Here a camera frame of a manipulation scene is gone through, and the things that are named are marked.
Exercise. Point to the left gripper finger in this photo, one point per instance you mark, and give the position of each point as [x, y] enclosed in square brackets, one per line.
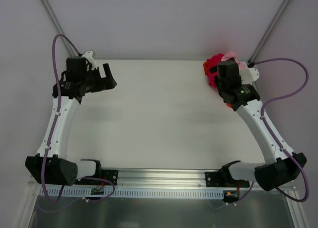
[108, 82]
[107, 70]

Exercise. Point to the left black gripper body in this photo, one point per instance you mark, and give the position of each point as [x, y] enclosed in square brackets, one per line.
[102, 76]

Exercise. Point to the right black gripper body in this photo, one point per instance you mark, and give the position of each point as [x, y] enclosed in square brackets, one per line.
[218, 84]

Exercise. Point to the pink t-shirt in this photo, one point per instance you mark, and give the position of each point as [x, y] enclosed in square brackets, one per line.
[230, 55]

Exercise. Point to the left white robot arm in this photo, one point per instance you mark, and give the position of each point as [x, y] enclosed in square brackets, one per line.
[50, 164]

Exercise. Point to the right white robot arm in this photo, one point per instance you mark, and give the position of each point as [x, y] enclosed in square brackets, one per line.
[282, 165]

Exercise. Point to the magenta t-shirt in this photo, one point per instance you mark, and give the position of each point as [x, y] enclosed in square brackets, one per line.
[213, 62]

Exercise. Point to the orange t-shirt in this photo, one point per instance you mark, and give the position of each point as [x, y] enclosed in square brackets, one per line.
[206, 68]

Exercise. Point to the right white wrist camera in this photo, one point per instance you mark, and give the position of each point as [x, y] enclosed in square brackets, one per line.
[249, 75]

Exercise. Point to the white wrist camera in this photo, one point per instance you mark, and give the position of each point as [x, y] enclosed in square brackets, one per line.
[90, 57]
[249, 75]

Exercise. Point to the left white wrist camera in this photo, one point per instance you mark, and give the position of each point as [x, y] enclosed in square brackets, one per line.
[90, 57]

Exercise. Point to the left aluminium corner post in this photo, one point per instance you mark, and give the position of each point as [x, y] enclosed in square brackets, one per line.
[52, 16]

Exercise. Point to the aluminium corner post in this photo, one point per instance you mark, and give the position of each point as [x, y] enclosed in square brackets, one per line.
[52, 16]
[270, 29]

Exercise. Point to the left black base bracket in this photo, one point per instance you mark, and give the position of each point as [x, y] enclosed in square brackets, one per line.
[110, 175]

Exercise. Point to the black base bracket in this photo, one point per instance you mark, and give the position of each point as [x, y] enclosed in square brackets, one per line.
[214, 179]
[110, 175]

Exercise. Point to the aluminium mounting rail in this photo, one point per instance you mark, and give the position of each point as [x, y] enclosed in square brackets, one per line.
[167, 178]

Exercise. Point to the right black base bracket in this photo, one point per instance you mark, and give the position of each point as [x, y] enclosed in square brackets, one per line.
[214, 179]

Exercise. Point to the right aluminium corner post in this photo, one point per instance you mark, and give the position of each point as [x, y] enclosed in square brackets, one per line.
[270, 29]

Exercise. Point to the white slotted cable duct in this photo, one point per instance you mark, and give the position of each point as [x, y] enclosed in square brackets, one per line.
[145, 193]

